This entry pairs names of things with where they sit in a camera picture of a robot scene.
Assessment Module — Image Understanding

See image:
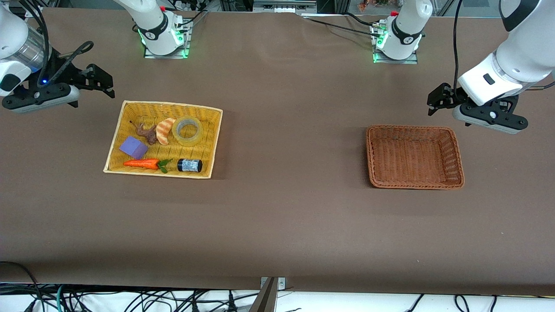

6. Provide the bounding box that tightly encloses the clear yellowish tape roll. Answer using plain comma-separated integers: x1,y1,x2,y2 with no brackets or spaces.
172,116,204,146

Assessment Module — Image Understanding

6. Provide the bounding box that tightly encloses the brown wicker basket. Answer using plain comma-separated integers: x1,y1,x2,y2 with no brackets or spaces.
366,125,465,190

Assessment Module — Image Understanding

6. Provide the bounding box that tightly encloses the purple foam cube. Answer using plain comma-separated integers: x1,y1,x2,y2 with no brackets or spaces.
119,136,149,160

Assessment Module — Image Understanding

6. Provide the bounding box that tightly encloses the brown root-shaped toy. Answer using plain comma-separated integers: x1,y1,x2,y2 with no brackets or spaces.
130,120,159,145

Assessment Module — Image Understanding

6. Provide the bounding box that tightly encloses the toy croissant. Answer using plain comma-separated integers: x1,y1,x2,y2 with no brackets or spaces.
156,117,177,146

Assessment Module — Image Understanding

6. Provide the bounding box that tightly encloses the yellow wicker basket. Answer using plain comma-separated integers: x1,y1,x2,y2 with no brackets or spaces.
103,101,223,179

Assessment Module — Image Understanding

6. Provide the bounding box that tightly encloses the orange toy carrot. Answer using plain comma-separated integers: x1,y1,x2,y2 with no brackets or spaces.
123,159,173,174

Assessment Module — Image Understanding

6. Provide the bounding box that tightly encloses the small black labelled can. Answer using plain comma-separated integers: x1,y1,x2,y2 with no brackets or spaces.
177,159,203,173

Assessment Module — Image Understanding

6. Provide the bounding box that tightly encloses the orange background object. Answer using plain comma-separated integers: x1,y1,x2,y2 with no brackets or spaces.
357,0,392,12

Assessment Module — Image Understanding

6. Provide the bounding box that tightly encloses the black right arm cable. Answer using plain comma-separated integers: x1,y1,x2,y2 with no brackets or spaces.
20,0,94,87

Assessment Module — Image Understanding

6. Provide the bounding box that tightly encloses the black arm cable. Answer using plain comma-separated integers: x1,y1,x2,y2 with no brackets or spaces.
20,0,94,87
453,0,467,101

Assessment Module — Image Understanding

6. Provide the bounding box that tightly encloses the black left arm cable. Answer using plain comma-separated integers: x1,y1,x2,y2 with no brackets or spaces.
453,0,467,101

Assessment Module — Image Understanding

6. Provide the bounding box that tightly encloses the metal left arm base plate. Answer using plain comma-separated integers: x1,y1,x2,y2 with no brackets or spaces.
372,22,419,65

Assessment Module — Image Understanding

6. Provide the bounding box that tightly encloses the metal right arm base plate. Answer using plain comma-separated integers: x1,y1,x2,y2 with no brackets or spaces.
143,19,192,59

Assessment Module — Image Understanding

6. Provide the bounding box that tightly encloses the short black table cable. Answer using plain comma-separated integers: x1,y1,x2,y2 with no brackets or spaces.
175,10,209,30

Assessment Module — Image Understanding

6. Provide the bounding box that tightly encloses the long black table cable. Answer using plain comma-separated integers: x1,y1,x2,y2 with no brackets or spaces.
303,16,382,36

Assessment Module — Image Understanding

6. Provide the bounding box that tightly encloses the grey metal frame box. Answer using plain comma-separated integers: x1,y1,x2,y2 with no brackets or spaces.
253,0,318,13

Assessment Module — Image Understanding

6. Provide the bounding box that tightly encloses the black looped floor cable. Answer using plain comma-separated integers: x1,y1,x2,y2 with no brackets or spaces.
0,261,45,312

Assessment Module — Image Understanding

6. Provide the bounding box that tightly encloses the metal table edge bracket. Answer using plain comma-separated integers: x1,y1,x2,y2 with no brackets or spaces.
260,276,286,290

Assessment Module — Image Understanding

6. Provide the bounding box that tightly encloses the grey camera stand pole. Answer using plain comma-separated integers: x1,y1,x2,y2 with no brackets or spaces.
248,277,278,312

